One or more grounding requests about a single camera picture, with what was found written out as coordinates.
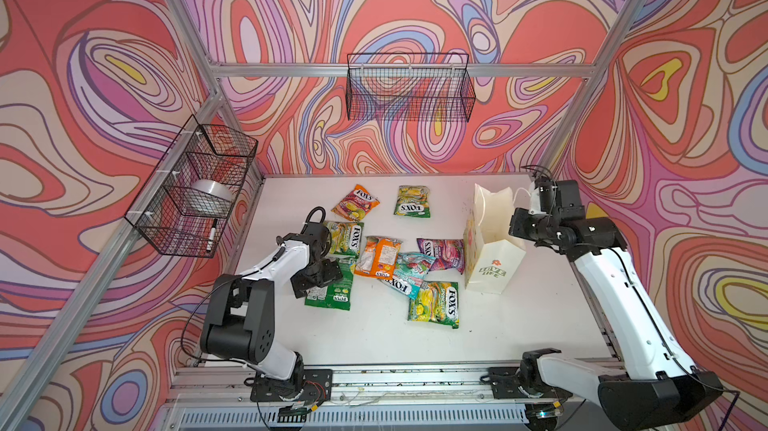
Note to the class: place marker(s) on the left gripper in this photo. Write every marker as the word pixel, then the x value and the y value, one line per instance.
pixel 332 273

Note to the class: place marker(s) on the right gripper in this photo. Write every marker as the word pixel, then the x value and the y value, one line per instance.
pixel 517 230

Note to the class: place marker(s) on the dark green Fox's bag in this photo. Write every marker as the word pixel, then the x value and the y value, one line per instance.
pixel 337 295

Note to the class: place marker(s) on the yellow green Fox's bag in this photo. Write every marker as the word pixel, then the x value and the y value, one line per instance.
pixel 345 238

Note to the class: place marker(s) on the illustrated paper gift bag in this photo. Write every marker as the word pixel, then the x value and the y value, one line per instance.
pixel 492 254

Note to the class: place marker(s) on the red orange Fox's fruits bag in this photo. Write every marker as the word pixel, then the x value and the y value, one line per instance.
pixel 356 205

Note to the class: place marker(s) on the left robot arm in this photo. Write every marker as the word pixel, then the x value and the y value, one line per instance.
pixel 240 320

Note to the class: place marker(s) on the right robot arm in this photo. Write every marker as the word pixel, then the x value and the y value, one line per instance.
pixel 659 383

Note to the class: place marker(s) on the teal Fox's mint blossom bag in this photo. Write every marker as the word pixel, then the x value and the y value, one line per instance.
pixel 409 273

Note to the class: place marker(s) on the purple Fox's berries bag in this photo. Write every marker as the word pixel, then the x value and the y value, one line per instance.
pixel 447 253

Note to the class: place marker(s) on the green Fox's bag far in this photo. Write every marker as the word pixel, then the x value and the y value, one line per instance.
pixel 413 202

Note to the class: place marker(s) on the green Fox's spring tea bag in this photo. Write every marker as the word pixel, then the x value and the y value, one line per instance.
pixel 436 302

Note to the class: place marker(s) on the marker pen in basket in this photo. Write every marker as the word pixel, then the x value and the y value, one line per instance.
pixel 211 240

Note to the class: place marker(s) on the white tape roll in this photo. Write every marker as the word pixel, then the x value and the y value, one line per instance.
pixel 210 198

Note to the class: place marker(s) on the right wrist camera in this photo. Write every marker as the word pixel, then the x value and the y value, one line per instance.
pixel 561 199

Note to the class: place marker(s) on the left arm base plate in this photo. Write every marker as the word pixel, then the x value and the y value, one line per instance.
pixel 306 386

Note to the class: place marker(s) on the black wire basket left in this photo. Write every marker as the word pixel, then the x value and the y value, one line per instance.
pixel 186 204

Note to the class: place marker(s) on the black wire basket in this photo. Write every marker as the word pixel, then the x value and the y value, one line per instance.
pixel 412 87
pixel 186 204

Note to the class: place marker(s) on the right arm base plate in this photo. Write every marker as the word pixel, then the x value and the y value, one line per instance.
pixel 505 384

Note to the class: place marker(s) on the black wire basket back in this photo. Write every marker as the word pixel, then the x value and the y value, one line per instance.
pixel 412 87

